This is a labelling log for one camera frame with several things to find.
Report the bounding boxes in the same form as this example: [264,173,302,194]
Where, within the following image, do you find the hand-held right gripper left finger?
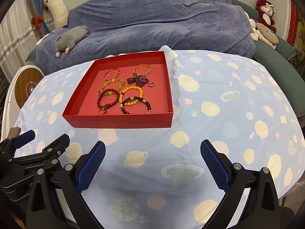
[25,141,106,229]

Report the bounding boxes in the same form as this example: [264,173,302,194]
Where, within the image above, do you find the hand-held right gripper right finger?
[200,139,282,229]

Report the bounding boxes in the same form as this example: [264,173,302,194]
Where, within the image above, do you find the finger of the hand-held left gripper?
[0,130,36,152]
[11,134,71,170]

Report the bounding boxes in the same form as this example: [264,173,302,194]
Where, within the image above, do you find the dark red bead bracelet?
[96,89,121,110]

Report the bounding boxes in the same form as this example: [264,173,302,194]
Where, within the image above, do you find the dark bead bracelet gold accents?
[119,96,152,114]

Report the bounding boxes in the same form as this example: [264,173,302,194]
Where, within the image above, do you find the red cardboard box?
[62,51,175,128]

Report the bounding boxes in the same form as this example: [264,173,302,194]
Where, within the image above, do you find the orange bead bracelet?
[119,86,144,107]

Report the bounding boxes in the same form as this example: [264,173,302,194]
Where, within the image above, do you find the yellow-green bead bracelet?
[98,77,125,94]

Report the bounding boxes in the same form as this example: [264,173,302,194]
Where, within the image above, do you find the purple small-bead bracelet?
[126,74,149,86]

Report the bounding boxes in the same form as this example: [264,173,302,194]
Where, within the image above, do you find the round wooden stool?
[5,64,44,134]

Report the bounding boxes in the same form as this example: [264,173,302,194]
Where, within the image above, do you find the light blue planet-print tablecloth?
[0,45,303,229]

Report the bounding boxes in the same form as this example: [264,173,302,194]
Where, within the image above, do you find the white lace curtain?
[0,17,36,77]

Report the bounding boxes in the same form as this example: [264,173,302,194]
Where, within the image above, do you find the thin gold bangle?
[104,69,120,80]

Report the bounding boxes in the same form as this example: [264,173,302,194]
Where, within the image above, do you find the grey plush mouse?
[55,25,90,58]

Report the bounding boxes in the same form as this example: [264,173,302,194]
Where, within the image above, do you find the red curtain bow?
[32,14,44,29]

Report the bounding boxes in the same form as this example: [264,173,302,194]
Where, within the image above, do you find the white cow plush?
[43,0,69,29]

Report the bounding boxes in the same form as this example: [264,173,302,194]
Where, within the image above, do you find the potted plant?
[291,52,305,75]

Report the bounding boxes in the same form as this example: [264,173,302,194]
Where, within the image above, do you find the blue curtain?
[31,0,51,36]

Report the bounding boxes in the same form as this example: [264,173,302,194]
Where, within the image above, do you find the beige plush toy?
[248,18,279,49]

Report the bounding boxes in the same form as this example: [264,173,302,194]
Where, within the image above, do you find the red monkey plush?
[255,0,277,34]

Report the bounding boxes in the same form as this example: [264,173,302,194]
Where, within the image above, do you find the blue-grey blanket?
[36,0,256,75]

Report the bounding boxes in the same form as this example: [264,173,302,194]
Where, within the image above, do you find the gold chain-link bangle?
[133,63,152,75]

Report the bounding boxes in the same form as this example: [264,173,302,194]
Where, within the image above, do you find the red-bordered wall picture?
[287,1,303,53]

